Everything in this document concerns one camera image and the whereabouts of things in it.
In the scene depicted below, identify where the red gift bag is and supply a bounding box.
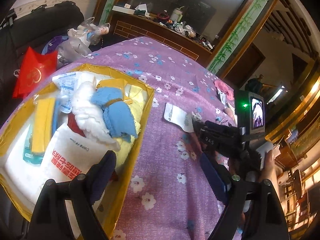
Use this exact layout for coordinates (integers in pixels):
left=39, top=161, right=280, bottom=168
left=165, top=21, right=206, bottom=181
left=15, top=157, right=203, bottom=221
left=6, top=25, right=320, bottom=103
left=12, top=47, right=57, bottom=99

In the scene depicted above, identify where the white red-lettered pouch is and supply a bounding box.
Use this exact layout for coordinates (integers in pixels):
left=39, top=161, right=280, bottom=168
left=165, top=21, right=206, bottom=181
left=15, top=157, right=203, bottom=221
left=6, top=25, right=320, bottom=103
left=39, top=124, right=108, bottom=185

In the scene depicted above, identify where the white blue printed wipes pack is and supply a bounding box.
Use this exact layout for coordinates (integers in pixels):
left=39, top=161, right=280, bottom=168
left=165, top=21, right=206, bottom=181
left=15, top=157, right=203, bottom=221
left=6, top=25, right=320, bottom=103
left=52, top=72, right=78, bottom=114

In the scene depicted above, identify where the clear plastic bags pile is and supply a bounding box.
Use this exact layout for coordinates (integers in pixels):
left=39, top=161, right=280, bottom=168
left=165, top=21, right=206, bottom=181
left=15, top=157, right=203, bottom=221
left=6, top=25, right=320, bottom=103
left=56, top=17, right=111, bottom=68

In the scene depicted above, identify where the white card package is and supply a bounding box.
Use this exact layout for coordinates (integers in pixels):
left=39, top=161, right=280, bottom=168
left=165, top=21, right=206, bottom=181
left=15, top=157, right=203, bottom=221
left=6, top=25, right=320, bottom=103
left=163, top=103, right=194, bottom=133

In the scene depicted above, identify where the blue cloth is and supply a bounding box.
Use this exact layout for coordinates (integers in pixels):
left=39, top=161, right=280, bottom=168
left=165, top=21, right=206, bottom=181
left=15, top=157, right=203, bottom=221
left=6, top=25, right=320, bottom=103
left=91, top=87, right=126, bottom=138

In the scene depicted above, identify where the teal cartoon tissue pack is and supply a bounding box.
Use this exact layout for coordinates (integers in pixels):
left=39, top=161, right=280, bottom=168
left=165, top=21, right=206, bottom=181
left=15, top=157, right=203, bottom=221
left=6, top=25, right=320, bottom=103
left=23, top=125, right=44, bottom=166

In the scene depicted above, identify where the yellow towel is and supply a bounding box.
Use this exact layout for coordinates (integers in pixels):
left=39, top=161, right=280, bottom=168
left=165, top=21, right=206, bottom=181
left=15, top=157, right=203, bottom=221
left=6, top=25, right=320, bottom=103
left=116, top=85, right=145, bottom=171

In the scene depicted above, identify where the black sofa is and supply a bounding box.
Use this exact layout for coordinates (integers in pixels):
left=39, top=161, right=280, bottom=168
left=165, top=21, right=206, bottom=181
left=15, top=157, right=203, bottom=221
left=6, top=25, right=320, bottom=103
left=1, top=1, right=85, bottom=124

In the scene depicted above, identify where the red foil packet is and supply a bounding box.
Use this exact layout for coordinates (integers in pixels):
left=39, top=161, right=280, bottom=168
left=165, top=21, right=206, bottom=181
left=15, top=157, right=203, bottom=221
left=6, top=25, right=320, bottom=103
left=67, top=113, right=86, bottom=137

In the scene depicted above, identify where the wooden cabinet with mirror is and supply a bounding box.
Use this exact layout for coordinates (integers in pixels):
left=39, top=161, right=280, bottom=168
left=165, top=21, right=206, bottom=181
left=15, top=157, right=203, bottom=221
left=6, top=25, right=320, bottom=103
left=94, top=0, right=279, bottom=81

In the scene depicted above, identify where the white jug on cabinet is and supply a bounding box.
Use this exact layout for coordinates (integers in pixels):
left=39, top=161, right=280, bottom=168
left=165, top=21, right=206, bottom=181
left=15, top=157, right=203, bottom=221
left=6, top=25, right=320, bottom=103
left=170, top=6, right=184, bottom=22

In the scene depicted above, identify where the pink cloth item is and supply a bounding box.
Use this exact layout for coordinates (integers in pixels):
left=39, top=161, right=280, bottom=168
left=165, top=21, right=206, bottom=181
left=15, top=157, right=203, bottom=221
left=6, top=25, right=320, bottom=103
left=214, top=79, right=234, bottom=101

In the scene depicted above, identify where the purple floral tablecloth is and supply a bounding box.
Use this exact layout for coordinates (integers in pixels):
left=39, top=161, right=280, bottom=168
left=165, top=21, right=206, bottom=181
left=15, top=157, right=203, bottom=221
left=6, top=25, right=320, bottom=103
left=0, top=36, right=251, bottom=240

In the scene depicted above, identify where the white fluffy cloth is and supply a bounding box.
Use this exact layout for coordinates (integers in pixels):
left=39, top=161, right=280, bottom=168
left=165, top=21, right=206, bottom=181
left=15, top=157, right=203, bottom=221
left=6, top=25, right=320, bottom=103
left=71, top=73, right=120, bottom=151

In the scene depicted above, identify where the person's right hand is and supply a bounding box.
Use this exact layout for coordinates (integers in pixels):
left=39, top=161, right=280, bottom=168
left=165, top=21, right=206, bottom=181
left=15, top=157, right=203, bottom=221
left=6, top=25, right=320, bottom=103
left=258, top=147, right=279, bottom=185

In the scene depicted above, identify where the yellow tissue pack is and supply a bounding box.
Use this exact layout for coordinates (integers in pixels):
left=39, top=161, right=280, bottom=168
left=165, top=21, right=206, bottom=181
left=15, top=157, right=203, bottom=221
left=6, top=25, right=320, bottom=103
left=31, top=98, right=55, bottom=155

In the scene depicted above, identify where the yellow-rimmed white storage box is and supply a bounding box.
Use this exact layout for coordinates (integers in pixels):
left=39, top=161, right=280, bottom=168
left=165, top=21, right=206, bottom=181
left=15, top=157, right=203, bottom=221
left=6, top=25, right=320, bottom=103
left=1, top=63, right=155, bottom=237

